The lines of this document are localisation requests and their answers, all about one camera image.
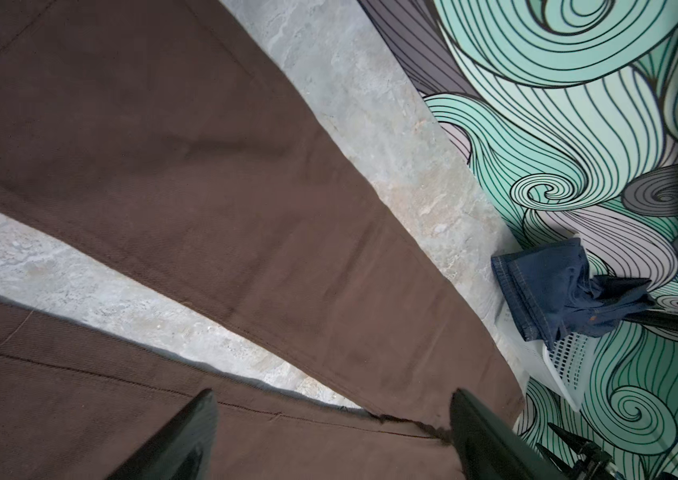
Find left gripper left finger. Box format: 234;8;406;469
108;389;219;479

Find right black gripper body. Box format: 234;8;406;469
535;423;615;480

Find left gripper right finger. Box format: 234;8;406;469
449;389;564;480

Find brown trousers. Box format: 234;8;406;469
0;1;523;479

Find navy blue trousers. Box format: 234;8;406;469
491;237;654;349

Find white plastic laundry basket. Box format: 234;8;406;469
495;302;598;412

